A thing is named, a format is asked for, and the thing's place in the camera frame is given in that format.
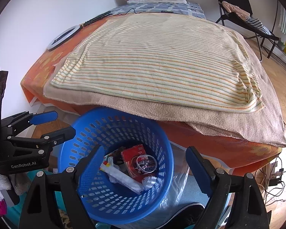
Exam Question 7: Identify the beige fleece blanket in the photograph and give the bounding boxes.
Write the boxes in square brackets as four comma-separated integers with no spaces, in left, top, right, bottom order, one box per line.
[43,12,286,147]

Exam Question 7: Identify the white silicone wristband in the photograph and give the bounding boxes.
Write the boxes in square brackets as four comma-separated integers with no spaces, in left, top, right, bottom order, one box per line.
[136,155,149,172]

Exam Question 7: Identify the red juice pouch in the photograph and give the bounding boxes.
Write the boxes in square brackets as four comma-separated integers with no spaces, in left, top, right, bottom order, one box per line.
[121,144,146,182]

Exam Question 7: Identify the blue plaid mattress cover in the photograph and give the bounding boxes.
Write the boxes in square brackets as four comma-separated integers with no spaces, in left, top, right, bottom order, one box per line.
[110,3,206,19]

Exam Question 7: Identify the colourful long snack packet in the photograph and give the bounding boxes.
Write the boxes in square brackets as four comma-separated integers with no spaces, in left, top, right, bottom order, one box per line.
[100,161,144,194]

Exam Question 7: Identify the black clothes rack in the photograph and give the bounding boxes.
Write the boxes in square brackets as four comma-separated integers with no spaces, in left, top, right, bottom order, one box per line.
[259,0,286,73]

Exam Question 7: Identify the small white tissue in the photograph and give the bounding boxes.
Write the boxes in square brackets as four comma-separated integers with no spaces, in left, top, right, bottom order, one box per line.
[141,176,157,191]

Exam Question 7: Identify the blue plastic laundry basket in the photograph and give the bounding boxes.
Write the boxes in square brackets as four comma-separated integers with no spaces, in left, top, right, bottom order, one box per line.
[58,107,174,224]

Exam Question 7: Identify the striped yellow towel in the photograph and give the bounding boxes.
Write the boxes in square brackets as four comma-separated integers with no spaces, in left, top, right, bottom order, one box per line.
[51,13,264,113]

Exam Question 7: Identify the large white tissue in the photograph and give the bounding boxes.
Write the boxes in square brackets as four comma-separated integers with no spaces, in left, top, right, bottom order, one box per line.
[104,155,115,167]

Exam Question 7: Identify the floor cables and charger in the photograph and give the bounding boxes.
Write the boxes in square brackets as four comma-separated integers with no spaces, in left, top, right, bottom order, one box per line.
[259,123,286,207]

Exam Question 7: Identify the white ring light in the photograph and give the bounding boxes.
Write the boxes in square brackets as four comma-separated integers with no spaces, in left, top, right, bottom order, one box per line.
[47,25,82,51]

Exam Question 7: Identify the clothes on chair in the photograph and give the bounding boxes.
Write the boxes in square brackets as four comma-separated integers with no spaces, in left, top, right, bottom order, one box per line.
[221,1,271,35]

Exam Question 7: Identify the snickers bar wrapper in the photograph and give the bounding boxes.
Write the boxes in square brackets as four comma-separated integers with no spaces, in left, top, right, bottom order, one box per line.
[137,155,157,174]

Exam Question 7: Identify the black folding chair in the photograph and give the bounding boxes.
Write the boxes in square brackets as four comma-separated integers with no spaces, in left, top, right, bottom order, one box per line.
[216,0,280,58]

